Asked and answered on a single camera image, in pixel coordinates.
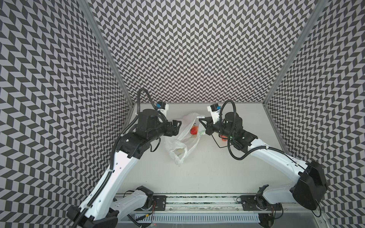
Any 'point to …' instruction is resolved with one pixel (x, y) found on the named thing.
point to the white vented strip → (238, 217)
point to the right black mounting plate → (258, 202)
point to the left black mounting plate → (160, 202)
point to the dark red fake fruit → (194, 130)
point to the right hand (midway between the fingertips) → (198, 123)
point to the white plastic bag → (180, 146)
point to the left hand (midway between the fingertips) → (174, 123)
